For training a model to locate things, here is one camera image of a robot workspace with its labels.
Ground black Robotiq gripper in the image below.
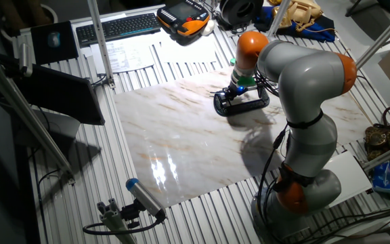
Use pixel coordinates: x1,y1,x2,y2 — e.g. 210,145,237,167
222,83,249,104

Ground black C-clamp with steel screw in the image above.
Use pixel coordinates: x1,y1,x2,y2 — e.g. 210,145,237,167
212,83,271,118

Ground marble pattern sheet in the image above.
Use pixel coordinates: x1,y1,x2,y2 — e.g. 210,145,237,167
112,64,374,208

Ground printed white paper sheet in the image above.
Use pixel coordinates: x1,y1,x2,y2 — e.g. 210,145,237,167
89,40,155,75
154,33,220,66

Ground orange black teach pendant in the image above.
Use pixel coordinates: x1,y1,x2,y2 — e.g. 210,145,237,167
156,0,211,37

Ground beige vintage telephone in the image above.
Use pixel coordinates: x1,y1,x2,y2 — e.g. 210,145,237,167
272,0,324,33

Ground blue cloth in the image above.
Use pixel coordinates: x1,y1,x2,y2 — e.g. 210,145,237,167
254,5,337,43

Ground black computer keyboard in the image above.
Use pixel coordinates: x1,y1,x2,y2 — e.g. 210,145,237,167
75,12,162,47

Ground white flat board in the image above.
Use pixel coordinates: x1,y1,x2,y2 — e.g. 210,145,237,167
323,150,374,208

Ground brass antique ornaments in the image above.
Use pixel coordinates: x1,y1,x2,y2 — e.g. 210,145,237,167
364,106,390,162

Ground black flat monitor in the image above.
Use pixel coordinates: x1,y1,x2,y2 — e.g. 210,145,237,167
12,64,106,150

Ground blue tissue pack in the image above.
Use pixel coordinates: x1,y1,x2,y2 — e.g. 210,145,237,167
372,160,390,195

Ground black mouse pad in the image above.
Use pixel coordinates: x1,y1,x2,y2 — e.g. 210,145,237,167
30,20,80,65

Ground blue computer mouse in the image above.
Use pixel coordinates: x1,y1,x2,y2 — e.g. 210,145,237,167
47,31,62,48

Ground green printed wrist mount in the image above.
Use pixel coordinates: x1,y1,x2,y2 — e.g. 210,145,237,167
230,57,257,87

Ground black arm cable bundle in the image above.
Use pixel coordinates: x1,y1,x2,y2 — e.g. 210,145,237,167
254,69,293,238

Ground aluminium post with foot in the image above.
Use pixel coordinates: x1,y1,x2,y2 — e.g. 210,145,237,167
265,0,293,37

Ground silver camera with blue cap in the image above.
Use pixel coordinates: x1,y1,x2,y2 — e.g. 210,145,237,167
125,178,167,220

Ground upright aluminium frame post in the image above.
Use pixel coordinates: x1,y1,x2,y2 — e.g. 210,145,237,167
87,0,116,89

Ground short aluminium frame bar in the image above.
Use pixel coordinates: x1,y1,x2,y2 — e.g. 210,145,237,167
362,138,390,171

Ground long aluminium frame bar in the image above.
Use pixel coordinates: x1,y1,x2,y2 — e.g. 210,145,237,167
355,1,390,70

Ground grey aluminium camera mount profile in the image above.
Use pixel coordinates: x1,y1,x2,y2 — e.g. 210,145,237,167
96,198,138,244

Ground black camera cable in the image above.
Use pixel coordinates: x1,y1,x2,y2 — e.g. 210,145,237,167
82,216,166,236

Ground black floor cables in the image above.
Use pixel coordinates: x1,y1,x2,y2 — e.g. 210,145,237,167
296,206,390,244

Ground slanted aluminium frame beam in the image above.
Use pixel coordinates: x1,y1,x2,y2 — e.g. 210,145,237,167
0,47,77,186

